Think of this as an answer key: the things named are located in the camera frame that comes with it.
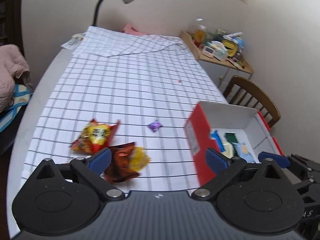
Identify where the yellow black container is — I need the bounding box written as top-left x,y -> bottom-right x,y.
222,39 -> 239,57

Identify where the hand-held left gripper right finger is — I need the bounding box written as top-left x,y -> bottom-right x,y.
190,148 -> 295,201

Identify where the pink cushion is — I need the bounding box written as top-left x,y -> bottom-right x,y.
122,24 -> 148,35

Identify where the wooden corner cabinet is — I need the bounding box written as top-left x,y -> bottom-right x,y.
181,30 -> 253,98

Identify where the yellow snack packet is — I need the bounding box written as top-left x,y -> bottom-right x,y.
130,147 -> 151,172

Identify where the clear plastic drink bottle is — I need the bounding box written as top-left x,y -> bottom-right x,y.
194,17 -> 208,47

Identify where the tissue box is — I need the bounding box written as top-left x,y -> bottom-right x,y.
211,41 -> 229,60

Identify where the white blue snack packet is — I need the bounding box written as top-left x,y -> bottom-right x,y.
232,142 -> 260,163

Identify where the purple candy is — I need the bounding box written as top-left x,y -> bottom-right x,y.
147,120 -> 162,132

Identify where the dark wooden bookshelf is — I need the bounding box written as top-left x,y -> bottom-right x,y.
0,0 -> 23,45

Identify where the white digital timer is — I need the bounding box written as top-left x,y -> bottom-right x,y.
202,45 -> 215,57

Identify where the cream gold snack packet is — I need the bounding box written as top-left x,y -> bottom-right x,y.
221,141 -> 237,158

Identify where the pink jacket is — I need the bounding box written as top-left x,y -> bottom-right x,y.
0,44 -> 32,112

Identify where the brown wooden chair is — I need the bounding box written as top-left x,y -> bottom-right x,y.
223,75 -> 281,128

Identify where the dark red snack packet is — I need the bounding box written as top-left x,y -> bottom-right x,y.
104,142 -> 140,183

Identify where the checked white tablecloth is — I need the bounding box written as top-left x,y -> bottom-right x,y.
21,26 -> 229,193

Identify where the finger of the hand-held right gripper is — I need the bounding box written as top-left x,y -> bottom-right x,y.
258,151 -> 292,168

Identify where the blue bag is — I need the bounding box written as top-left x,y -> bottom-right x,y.
0,84 -> 33,133

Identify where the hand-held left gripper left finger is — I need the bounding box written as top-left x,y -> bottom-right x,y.
24,147 -> 125,202

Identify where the red cardboard box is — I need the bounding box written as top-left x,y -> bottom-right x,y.
184,101 -> 284,185

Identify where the white printed packet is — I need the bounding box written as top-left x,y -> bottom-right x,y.
61,34 -> 85,49

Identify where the green snack packet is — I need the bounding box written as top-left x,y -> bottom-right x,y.
224,132 -> 240,144

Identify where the yellow red snack bag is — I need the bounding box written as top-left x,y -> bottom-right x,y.
69,119 -> 121,155

